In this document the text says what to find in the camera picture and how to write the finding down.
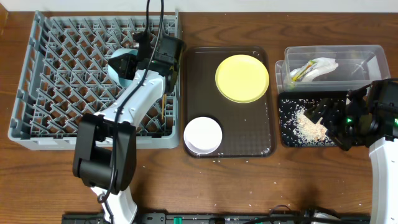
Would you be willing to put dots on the white paper napkin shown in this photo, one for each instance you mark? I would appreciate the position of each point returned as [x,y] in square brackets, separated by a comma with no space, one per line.
[323,66]

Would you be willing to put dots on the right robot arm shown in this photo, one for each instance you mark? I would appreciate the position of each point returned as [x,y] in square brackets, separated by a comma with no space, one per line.
[381,99]

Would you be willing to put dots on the green snack wrapper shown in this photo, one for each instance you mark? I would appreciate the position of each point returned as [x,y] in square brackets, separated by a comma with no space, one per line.
[298,74]

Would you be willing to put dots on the grey dishwasher rack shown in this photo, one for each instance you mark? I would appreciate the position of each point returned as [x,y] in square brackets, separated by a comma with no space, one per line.
[65,76]

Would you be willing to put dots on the dark brown serving tray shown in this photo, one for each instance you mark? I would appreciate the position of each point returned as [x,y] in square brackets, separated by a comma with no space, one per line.
[248,128]

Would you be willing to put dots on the rice and nut leftovers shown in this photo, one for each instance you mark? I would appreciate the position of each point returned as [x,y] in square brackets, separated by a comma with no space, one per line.
[296,129]

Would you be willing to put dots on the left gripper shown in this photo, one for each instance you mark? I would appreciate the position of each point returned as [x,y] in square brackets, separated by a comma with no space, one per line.
[130,65]

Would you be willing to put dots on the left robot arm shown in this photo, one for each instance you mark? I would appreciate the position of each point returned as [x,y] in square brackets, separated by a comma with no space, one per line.
[106,148]

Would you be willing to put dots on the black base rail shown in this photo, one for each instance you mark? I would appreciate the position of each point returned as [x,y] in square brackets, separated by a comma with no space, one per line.
[278,212]

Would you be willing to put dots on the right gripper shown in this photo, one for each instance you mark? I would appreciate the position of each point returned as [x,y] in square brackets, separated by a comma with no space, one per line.
[321,108]

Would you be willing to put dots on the light blue bowl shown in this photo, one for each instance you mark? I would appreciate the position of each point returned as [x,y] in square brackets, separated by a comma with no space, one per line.
[112,73]

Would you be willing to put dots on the clear plastic bin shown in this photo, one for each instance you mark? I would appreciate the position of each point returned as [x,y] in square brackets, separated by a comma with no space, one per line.
[358,65]

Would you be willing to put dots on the yellow plate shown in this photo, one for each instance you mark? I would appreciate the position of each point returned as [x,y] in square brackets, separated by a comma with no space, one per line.
[242,78]

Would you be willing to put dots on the black waste tray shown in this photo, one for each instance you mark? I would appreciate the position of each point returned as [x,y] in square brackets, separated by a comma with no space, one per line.
[336,96]

